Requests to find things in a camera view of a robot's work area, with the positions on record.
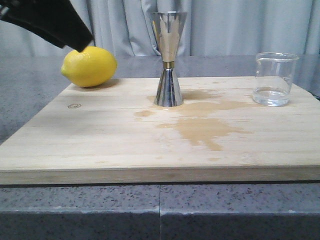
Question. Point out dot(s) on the light wooden cutting board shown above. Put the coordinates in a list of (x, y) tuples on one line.
[(115, 134)]

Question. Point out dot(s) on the grey curtain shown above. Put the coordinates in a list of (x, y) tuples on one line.
[(212, 28)]

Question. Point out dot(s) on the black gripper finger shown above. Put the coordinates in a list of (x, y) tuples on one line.
[(55, 21)]

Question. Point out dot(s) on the steel cocktail jigger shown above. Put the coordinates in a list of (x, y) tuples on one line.
[(167, 29)]

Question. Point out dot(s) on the clear glass beaker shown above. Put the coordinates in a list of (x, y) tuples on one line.
[(275, 72)]

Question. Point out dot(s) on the yellow lemon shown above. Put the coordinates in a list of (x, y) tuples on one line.
[(89, 68)]

